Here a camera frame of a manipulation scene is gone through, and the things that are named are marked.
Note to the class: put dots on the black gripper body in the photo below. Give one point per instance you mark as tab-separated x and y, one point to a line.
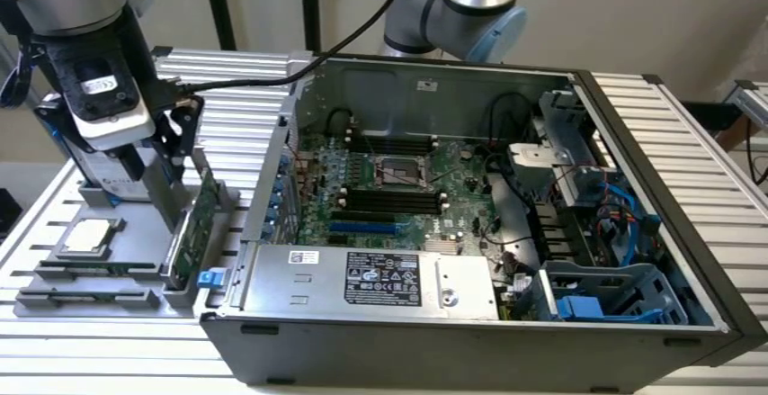
144	62

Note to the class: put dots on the black RAM slot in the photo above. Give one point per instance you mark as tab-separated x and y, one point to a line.
392	198
392	210
392	204
389	138
389	151
389	147
392	192
389	142

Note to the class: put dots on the black expansion slot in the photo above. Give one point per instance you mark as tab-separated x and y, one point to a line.
347	236

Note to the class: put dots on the blue expansion slot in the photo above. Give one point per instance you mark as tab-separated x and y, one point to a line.
363	228

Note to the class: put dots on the silver hard disk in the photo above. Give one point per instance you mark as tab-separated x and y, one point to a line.
113	183

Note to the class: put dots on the silver CPU chip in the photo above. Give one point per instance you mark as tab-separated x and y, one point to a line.
91	234

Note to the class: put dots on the black tripod leg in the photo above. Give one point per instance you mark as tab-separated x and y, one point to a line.
219	8
309	8

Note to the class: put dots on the grey parts rack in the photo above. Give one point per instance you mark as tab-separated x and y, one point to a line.
137	242

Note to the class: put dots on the green graphics card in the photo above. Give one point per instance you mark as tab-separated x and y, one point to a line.
197	233

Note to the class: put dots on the black box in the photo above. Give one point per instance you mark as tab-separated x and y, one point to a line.
7	210

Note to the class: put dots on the green RAM stick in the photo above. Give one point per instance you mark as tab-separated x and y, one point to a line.
96	267

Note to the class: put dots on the blue case latch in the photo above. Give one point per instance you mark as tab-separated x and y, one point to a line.
212	279

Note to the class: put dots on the CPU socket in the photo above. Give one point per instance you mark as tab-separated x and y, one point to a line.
401	172

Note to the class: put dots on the silver power supply unit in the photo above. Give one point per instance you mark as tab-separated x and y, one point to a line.
324	287

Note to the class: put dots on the green motherboard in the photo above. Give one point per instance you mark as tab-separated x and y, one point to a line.
461	197

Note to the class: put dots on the silver chipset heatsink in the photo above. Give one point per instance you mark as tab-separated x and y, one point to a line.
451	246

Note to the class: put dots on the metal drive cage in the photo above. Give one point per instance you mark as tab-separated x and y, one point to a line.
564	143

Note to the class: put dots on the open black PC case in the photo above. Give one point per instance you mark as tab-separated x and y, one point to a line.
456	350

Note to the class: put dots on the blue disk bay clip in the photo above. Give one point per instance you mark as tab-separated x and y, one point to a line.
579	308

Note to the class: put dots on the blue-grey disk bay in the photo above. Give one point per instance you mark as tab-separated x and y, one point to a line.
651	291

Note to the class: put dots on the slatted metal side table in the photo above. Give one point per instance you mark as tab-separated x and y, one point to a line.
749	98

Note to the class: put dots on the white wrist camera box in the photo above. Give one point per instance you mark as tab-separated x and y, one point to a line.
108	107

